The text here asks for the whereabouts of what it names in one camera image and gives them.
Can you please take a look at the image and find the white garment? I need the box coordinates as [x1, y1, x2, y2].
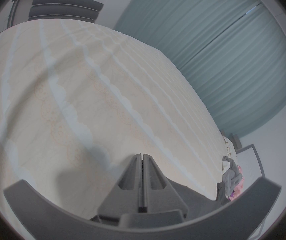
[222, 156, 233, 171]

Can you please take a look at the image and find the blue-green curtain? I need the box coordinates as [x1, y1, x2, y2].
[113, 0, 286, 139]

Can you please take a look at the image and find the grey garment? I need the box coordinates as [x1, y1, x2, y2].
[222, 157, 243, 199]

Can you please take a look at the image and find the grey bedside table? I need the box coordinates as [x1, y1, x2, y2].
[229, 133, 243, 152]

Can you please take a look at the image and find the black chest of drawers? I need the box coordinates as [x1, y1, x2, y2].
[28, 0, 104, 23]

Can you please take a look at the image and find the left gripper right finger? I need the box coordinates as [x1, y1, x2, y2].
[143, 154, 189, 216]

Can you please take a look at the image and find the bed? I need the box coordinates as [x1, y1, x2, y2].
[0, 19, 267, 221]

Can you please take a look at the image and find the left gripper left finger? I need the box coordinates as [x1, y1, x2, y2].
[97, 153, 143, 216]

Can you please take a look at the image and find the black T-shirt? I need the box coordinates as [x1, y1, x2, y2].
[89, 176, 231, 221]

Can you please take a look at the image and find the pink garment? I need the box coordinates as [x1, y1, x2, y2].
[229, 166, 246, 201]

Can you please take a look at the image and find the white printed pillow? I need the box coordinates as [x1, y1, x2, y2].
[222, 135, 237, 160]

